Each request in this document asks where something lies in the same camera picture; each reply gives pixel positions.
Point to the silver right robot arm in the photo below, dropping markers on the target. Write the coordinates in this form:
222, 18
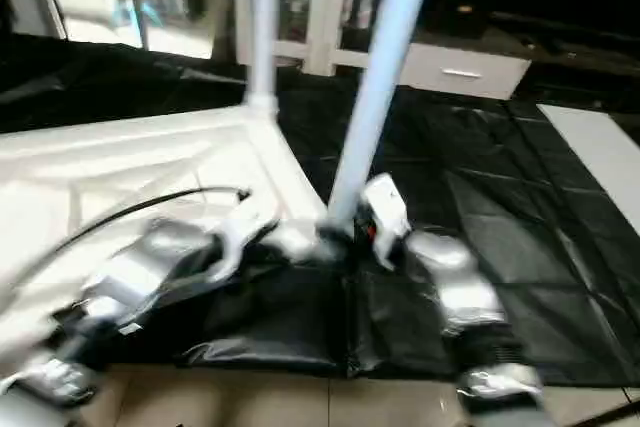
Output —
465, 297

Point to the black work mat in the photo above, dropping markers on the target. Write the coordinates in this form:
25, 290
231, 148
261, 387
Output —
480, 207

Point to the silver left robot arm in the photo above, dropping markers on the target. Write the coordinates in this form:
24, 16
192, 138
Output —
120, 287

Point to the white glass door cabinet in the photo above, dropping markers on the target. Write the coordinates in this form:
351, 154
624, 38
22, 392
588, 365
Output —
320, 2

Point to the black stand leg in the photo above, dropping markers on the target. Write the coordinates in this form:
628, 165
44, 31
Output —
615, 415

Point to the white plastic table leg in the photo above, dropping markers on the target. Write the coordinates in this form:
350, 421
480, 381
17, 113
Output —
264, 27
380, 87

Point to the white drawer unit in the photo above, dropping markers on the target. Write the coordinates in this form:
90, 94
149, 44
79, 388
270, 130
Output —
465, 69

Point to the white plastic table top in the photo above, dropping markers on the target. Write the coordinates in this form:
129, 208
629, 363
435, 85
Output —
100, 177

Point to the white flat board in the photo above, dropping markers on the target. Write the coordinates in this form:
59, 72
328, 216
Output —
600, 157

